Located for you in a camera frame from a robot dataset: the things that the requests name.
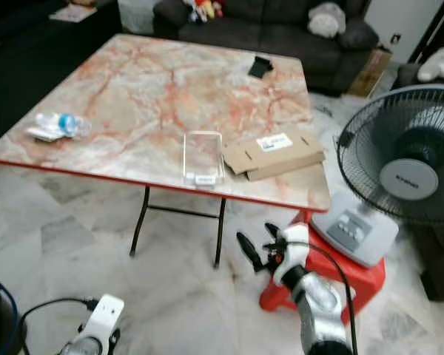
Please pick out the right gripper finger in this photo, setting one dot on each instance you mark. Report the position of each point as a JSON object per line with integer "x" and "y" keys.
{"x": 273, "y": 231}
{"x": 250, "y": 251}

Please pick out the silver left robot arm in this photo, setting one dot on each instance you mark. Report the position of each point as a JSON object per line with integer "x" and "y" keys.
{"x": 85, "y": 347}

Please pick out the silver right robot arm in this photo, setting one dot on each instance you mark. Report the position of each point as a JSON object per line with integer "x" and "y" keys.
{"x": 322, "y": 310}

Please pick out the black round rubbish bin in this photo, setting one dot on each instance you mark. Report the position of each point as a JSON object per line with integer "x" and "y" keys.
{"x": 0, "y": 310}

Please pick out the flat brown cardboard box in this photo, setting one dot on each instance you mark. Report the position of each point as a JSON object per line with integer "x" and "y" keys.
{"x": 281, "y": 160}

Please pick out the red plastic stool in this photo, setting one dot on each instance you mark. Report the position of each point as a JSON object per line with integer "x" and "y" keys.
{"x": 364, "y": 281}

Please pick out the clear plastic container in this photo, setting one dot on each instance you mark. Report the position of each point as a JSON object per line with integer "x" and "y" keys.
{"x": 203, "y": 159}

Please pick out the black table fan grey base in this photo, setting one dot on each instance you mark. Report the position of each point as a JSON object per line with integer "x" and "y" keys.
{"x": 408, "y": 177}

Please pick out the small black object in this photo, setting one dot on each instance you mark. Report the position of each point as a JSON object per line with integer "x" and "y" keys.
{"x": 261, "y": 66}

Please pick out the marble top folding table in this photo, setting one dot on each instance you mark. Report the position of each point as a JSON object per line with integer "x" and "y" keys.
{"x": 148, "y": 96}

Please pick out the upright brown cardboard box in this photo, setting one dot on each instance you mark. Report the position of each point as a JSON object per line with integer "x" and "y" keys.
{"x": 370, "y": 71}

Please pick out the dark grey sofa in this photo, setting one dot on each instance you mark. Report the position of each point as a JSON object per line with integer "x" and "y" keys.
{"x": 266, "y": 33}

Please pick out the dark armchair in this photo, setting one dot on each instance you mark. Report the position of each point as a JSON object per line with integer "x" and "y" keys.
{"x": 411, "y": 78}

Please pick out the grey plush toy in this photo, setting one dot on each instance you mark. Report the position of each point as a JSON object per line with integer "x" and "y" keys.
{"x": 326, "y": 20}

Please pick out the clear plastic water bottle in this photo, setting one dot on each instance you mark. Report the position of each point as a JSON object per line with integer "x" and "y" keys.
{"x": 66, "y": 123}

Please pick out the white flat packet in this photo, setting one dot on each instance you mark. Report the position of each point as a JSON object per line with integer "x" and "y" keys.
{"x": 37, "y": 134}

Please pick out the colourful plush toy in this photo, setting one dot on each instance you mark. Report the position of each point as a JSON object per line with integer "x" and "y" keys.
{"x": 203, "y": 8}

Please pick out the white pillow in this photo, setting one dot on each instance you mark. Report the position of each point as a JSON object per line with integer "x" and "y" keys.
{"x": 440, "y": 65}

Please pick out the black low cabinet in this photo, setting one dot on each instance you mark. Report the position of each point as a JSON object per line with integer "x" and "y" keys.
{"x": 44, "y": 66}

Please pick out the pale book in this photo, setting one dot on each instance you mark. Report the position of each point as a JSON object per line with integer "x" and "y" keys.
{"x": 72, "y": 13}

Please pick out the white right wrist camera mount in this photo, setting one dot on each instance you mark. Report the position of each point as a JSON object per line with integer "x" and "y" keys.
{"x": 296, "y": 248}

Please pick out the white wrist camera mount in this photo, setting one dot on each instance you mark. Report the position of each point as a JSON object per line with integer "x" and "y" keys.
{"x": 296, "y": 248}
{"x": 103, "y": 318}

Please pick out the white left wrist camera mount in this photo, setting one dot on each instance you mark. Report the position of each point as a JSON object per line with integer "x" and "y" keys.
{"x": 103, "y": 318}

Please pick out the black wall socket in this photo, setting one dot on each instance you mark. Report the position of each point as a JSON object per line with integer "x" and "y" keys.
{"x": 394, "y": 38}

